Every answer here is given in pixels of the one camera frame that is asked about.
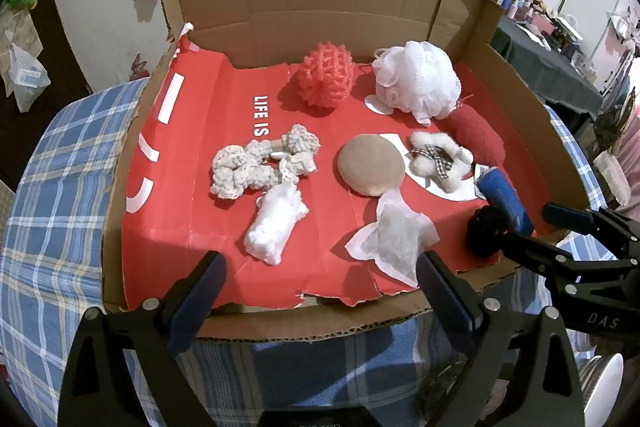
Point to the red foam mesh net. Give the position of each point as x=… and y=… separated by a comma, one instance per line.
x=327, y=74

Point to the red knit ball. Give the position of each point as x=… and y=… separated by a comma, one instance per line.
x=475, y=134

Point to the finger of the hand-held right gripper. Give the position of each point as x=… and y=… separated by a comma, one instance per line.
x=570, y=214
x=530, y=249

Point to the blue foam roll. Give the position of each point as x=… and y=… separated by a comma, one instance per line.
x=502, y=197

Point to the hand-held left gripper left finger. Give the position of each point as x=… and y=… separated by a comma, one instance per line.
x=195, y=302

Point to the black yarn pompom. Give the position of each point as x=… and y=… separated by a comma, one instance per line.
x=482, y=234

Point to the white cotton wad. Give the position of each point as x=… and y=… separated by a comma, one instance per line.
x=275, y=227

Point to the dried flower bouquet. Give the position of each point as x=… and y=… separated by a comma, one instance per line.
x=607, y=129

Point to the dark brown door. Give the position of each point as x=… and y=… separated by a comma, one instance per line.
x=55, y=47

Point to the table with dark cloth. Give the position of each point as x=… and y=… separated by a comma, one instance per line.
x=540, y=67

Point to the cream cloth bag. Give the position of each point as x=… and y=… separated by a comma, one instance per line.
x=612, y=172

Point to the blue plaid blanket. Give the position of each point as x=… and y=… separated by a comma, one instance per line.
x=50, y=207

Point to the white nonwoven pouch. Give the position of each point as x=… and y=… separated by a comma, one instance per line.
x=395, y=237

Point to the white plush bear plaid bow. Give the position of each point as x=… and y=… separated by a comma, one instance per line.
x=437, y=167

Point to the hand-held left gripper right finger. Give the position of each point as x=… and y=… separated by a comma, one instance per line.
x=445, y=302

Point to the pink curtain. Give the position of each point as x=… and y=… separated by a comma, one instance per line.
x=634, y=147

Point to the cardboard box red lining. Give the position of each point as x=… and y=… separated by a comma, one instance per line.
x=300, y=7

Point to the clear plastic bag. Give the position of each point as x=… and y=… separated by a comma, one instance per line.
x=27, y=77

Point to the white mesh bath pouf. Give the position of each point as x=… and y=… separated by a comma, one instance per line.
x=420, y=79

